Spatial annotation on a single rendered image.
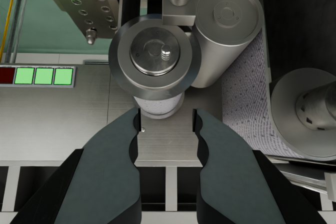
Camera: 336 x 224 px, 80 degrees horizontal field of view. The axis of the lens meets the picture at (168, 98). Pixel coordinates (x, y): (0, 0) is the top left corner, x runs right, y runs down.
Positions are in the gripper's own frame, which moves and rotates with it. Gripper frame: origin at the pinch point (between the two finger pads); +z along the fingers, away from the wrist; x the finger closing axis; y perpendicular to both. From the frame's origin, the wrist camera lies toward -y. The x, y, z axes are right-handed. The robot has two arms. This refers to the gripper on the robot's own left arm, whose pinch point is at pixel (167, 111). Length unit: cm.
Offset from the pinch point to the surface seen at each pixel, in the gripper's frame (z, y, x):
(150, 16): 24.7, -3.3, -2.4
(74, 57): 296, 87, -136
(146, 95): 16.1, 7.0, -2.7
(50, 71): 50, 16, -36
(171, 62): 17.5, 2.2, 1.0
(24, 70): 50, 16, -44
